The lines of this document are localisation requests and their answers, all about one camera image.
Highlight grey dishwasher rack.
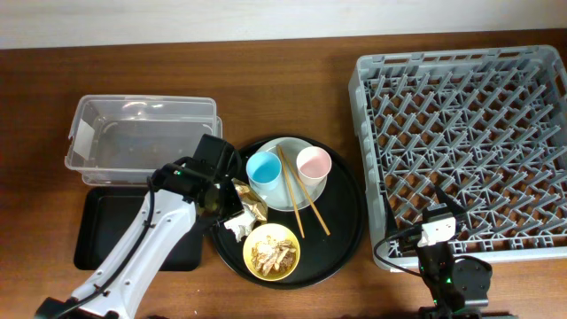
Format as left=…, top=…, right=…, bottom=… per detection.
left=348, top=45, right=566, bottom=271

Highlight pink cup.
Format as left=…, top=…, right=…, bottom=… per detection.
left=296, top=146, right=332, bottom=185

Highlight wooden chopstick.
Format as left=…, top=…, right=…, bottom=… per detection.
left=283, top=151, right=331, bottom=236
left=276, top=145, right=305, bottom=238

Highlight food scraps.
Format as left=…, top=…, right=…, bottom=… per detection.
left=252, top=236, right=298, bottom=276

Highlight light blue cup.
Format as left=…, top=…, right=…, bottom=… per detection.
left=245, top=152, right=282, bottom=191

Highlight white round plate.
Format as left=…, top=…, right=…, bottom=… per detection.
left=249, top=137, right=327, bottom=212

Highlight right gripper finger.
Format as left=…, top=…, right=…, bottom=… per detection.
left=432, top=185, right=463, bottom=213
left=383, top=195, right=399, bottom=237

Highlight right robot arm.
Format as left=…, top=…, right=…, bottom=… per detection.
left=373, top=186, right=493, bottom=318

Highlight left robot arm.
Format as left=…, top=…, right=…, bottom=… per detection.
left=35, top=157, right=243, bottom=318

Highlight round black serving tray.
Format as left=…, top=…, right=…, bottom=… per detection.
left=211, top=136, right=368, bottom=290

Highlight black rectangular tray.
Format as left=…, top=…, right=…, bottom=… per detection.
left=74, top=187, right=203, bottom=271

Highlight clear plastic waste bin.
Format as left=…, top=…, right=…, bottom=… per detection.
left=65, top=95, right=222, bottom=186

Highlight white tissue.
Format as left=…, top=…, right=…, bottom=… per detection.
left=223, top=208, right=257, bottom=242

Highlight yellow bowl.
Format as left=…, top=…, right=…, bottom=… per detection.
left=243, top=223, right=301, bottom=282

